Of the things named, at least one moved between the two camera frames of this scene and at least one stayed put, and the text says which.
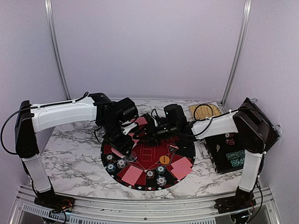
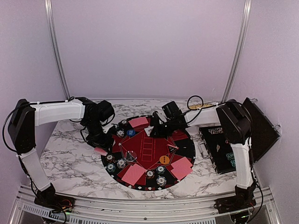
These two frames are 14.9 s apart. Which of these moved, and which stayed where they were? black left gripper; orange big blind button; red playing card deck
Moved: red playing card deck; black left gripper
Stayed: orange big blind button
